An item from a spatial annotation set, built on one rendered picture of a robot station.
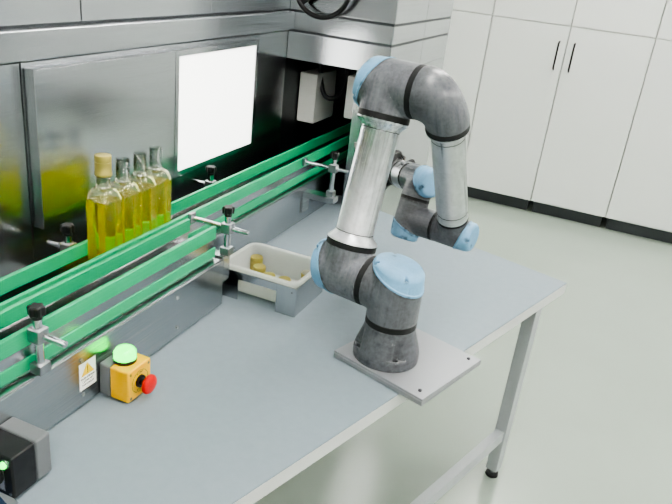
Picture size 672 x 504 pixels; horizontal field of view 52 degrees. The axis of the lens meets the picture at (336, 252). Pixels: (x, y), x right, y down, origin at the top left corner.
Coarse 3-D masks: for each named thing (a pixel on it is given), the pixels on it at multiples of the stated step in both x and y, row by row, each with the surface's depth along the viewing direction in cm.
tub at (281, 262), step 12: (240, 252) 183; (252, 252) 189; (264, 252) 189; (276, 252) 187; (288, 252) 186; (240, 264) 184; (264, 264) 190; (276, 264) 188; (288, 264) 187; (300, 264) 185; (264, 276) 172; (276, 276) 188; (288, 276) 188; (300, 276) 186
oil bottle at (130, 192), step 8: (112, 184) 149; (120, 184) 148; (128, 184) 149; (136, 184) 151; (120, 192) 148; (128, 192) 148; (136, 192) 151; (128, 200) 149; (136, 200) 152; (128, 208) 150; (136, 208) 152; (128, 216) 150; (136, 216) 153; (128, 224) 151; (136, 224) 154; (128, 232) 152; (136, 232) 154; (128, 240) 153
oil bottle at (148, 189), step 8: (136, 176) 153; (144, 176) 154; (144, 184) 153; (152, 184) 155; (144, 192) 153; (152, 192) 156; (144, 200) 154; (152, 200) 157; (144, 208) 155; (152, 208) 158; (144, 216) 156; (152, 216) 158; (144, 224) 156; (152, 224) 159; (144, 232) 157
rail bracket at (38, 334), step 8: (32, 304) 114; (40, 304) 115; (32, 312) 113; (40, 312) 114; (32, 320) 115; (40, 320) 115; (32, 328) 115; (40, 328) 115; (48, 328) 116; (32, 336) 115; (40, 336) 115; (48, 336) 115; (40, 344) 116; (56, 344) 114; (64, 344) 114; (40, 352) 117; (40, 360) 118; (48, 360) 119; (32, 368) 118; (40, 368) 117; (48, 368) 119; (32, 376) 118; (40, 376) 118
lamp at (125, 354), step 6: (120, 348) 133; (126, 348) 133; (132, 348) 134; (114, 354) 133; (120, 354) 132; (126, 354) 132; (132, 354) 133; (114, 360) 133; (120, 360) 132; (126, 360) 133; (132, 360) 133
